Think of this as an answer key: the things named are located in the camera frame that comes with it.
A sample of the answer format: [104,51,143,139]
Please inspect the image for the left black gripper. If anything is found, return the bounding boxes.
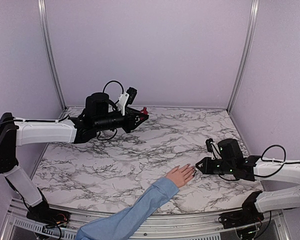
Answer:
[94,106,148,133]

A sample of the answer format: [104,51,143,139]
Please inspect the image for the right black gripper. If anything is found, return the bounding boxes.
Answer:
[196,157,235,175]

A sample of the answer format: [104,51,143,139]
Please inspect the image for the red nail polish bottle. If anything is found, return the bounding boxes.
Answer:
[140,107,148,115]

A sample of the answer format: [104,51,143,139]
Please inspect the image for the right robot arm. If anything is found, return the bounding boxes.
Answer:
[195,138,300,224]

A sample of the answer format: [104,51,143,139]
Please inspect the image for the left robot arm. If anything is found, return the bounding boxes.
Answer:
[0,88,149,223]

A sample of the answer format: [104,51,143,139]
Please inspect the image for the blue sleeved forearm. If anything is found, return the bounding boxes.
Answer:
[75,177,179,240]

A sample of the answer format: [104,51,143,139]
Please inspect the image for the mannequin hand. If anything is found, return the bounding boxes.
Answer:
[165,164,196,188]

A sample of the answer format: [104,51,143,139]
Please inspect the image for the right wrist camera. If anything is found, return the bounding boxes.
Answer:
[205,138,220,159]

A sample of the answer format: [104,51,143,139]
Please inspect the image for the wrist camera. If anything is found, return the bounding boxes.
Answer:
[205,138,220,159]
[116,87,138,116]

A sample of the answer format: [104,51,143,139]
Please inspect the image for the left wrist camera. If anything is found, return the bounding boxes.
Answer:
[116,87,138,116]

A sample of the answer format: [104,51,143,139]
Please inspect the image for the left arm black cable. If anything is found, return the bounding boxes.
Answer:
[102,79,125,96]

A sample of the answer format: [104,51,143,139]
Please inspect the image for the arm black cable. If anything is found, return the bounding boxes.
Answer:
[102,79,125,96]
[211,141,288,181]

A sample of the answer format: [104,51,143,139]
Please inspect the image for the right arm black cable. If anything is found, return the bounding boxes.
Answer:
[211,141,288,181]

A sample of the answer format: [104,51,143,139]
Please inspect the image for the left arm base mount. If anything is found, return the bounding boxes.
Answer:
[26,209,70,227]

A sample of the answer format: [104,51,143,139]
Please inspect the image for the left aluminium frame post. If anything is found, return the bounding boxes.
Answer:
[37,0,67,111]

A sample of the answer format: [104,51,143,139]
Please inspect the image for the aluminium frame post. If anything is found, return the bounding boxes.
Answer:
[37,0,67,111]
[226,0,260,115]

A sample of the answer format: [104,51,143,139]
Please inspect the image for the right aluminium frame post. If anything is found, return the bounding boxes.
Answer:
[226,0,260,115]

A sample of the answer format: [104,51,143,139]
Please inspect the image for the front aluminium rail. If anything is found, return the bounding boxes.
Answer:
[0,198,291,240]

